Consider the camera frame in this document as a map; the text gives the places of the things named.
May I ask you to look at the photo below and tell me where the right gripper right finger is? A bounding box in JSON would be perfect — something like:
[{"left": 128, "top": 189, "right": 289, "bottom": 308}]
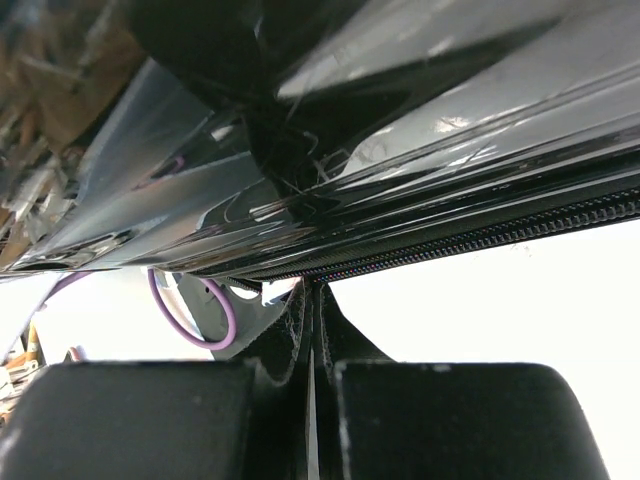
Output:
[{"left": 313, "top": 284, "right": 608, "bottom": 479}]

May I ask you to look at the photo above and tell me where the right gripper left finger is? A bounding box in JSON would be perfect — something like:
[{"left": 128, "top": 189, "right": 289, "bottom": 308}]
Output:
[{"left": 1, "top": 281, "right": 313, "bottom": 479}]

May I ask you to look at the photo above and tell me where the white suitcase with dark lining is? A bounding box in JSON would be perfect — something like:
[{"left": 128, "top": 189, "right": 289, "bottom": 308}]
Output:
[{"left": 1, "top": 1, "right": 639, "bottom": 281}]

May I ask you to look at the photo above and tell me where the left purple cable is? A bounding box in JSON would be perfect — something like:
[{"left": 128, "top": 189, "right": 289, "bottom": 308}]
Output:
[{"left": 44, "top": 269, "right": 238, "bottom": 349}]

